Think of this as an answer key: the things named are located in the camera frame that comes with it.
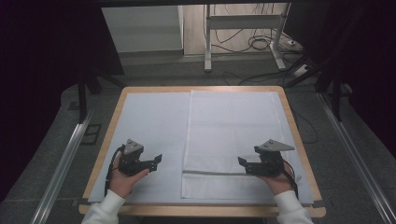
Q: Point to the dark floor socket plate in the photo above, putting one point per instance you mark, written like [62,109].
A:
[91,134]

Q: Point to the white mesh zipper bag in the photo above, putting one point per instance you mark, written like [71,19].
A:
[227,130]

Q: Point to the black tape piece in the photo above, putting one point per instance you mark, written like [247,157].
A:
[318,204]

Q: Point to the person's left hand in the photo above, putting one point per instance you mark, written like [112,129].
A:
[123,183]

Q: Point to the pale blue table mat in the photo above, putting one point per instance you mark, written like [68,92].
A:
[152,130]

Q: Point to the person's right hand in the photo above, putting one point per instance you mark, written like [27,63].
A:
[278,183]

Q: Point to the black metal stand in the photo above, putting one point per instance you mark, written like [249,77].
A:
[82,93]
[336,96]

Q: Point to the white cabinet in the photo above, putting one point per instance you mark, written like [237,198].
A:
[143,29]

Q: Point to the white power strip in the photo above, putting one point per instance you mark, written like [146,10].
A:
[301,70]

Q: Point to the dark curtain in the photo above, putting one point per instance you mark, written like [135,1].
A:
[367,62]
[40,77]

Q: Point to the white metal desk frame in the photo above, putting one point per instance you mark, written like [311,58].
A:
[243,21]

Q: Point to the aluminium floor rail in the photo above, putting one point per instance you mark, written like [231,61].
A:
[355,158]
[62,168]

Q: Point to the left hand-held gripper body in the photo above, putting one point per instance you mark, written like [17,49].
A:
[132,161]

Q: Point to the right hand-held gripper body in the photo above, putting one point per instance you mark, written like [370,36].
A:
[271,161]

